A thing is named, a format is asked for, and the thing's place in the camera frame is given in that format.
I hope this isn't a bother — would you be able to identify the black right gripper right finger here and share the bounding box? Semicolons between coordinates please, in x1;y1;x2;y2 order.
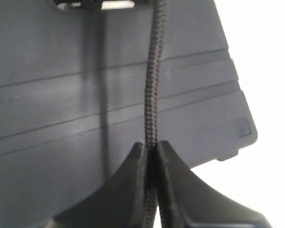
155;141;271;228

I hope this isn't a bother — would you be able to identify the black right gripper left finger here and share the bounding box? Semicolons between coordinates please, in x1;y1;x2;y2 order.
48;142;147;228

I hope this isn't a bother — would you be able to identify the black plastic carry case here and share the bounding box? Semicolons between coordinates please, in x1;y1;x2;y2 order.
0;0;257;228

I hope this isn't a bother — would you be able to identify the black knotted cord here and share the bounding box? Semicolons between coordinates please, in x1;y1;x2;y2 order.
53;0;166;228

